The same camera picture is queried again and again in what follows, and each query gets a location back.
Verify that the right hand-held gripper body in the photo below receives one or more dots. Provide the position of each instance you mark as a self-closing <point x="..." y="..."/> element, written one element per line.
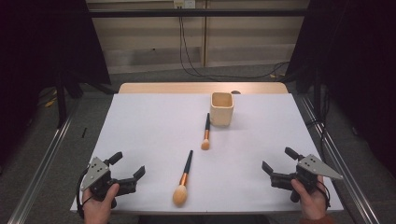
<point x="311" y="166"/>

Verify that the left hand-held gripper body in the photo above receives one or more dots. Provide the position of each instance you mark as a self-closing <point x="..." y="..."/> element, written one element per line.
<point x="96" y="174"/>

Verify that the large makeup brush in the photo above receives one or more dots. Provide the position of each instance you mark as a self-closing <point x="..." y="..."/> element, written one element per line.
<point x="180" y="195"/>

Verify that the small makeup brush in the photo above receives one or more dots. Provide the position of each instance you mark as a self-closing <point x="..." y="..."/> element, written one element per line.
<point x="205" y="144"/>

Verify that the cream square cup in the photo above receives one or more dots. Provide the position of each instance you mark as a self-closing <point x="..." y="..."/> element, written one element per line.
<point x="221" y="116"/>

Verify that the person's left hand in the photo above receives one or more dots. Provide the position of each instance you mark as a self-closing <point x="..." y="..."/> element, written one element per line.
<point x="98" y="210"/>

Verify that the person's right hand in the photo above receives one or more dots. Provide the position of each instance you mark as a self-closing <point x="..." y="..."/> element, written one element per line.
<point x="313" y="203"/>

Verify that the small black floor item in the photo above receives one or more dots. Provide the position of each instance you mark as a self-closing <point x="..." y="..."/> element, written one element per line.
<point x="84" y="132"/>

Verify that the white table mat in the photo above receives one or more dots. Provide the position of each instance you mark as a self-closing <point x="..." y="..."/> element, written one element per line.
<point x="149" y="130"/>

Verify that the black metal stand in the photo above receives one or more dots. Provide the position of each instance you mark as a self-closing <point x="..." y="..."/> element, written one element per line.
<point x="61" y="102"/>

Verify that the wooden table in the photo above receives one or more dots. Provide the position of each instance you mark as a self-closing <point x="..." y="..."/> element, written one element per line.
<point x="174" y="88"/>

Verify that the black curtain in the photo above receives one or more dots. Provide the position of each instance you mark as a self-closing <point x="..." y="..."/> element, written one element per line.
<point x="358" y="62"/>
<point x="40" y="53"/>

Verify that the black horizontal bar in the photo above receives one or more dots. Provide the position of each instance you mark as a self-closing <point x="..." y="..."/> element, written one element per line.
<point x="155" y="13"/>

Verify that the aluminium floor rail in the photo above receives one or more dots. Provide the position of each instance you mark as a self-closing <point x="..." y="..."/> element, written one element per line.
<point x="336" y="149"/>
<point x="43" y="165"/>

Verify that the white wall socket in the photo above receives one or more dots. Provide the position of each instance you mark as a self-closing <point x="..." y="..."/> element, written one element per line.
<point x="184" y="3"/>

